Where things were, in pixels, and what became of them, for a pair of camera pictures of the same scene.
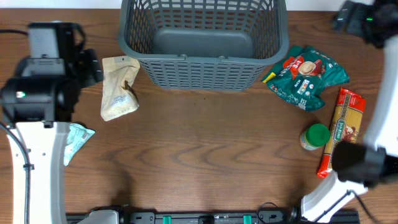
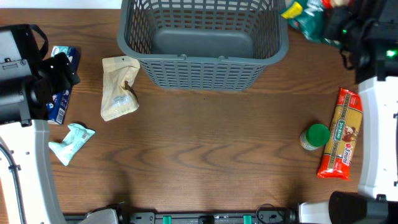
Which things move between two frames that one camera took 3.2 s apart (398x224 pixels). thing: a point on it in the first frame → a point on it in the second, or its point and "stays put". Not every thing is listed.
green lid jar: (315, 136) stays put
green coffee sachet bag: (300, 78) → (310, 17)
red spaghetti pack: (349, 110) stays put
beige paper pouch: (119, 94) stays put
